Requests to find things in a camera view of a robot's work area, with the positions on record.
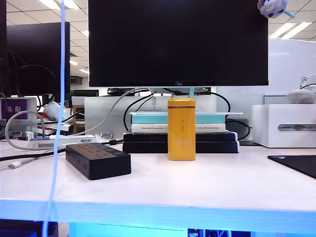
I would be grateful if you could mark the black power strip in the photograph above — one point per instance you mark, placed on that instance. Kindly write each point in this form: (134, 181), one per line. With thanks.
(98, 168)

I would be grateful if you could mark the white book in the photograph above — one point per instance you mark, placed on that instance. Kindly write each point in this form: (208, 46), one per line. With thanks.
(148, 128)

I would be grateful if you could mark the small teal hanging tag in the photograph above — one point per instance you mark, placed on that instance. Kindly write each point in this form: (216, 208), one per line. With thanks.
(153, 101)

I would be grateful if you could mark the yellow tin box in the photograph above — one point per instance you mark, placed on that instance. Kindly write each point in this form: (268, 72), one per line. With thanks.
(181, 128)

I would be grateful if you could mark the frosted grey desk divider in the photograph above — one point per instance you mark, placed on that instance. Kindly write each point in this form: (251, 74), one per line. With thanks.
(93, 111)

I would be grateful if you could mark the large black AOC monitor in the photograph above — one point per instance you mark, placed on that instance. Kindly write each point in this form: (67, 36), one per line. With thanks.
(177, 42)

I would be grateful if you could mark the brown wooden cabinet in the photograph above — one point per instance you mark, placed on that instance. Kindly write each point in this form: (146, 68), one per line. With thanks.
(78, 118)

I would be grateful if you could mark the long white barcode box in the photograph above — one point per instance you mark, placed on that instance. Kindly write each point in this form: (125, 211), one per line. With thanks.
(71, 142)

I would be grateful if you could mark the stack of magazines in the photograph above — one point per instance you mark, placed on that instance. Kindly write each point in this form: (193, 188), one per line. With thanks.
(66, 127)

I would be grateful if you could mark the white plastic bottle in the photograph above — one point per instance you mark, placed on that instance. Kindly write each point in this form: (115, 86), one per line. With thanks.
(51, 111)

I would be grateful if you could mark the white box device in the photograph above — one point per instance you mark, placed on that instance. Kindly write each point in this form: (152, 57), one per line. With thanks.
(271, 123)

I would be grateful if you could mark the small white adapter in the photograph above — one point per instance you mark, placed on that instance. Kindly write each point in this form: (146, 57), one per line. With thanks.
(29, 135)

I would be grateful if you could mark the black background monitor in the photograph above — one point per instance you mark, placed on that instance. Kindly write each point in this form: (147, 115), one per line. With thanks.
(37, 49)
(2, 49)

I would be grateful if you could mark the purple name sign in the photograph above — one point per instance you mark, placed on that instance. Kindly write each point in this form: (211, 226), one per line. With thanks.
(14, 108)

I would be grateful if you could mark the black mouse pad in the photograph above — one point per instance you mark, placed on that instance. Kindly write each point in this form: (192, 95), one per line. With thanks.
(301, 164)

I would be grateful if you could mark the ceiling light strip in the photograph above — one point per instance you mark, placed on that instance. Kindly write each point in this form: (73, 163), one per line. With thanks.
(297, 30)
(284, 30)

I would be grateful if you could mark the purple plush toy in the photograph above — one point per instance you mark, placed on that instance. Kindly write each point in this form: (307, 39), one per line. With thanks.
(271, 8)

